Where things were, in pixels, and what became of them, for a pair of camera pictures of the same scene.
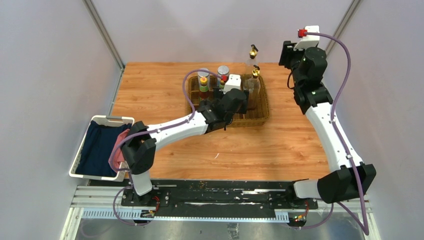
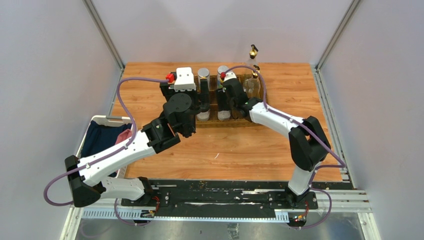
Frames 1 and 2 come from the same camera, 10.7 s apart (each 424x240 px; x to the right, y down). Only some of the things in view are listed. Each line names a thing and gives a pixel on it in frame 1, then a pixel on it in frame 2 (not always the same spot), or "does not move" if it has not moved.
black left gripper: (218, 95) to (169, 93)
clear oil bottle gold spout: (252, 61) does not move
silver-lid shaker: (203, 78) does not move
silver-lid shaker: (224, 71) does not move
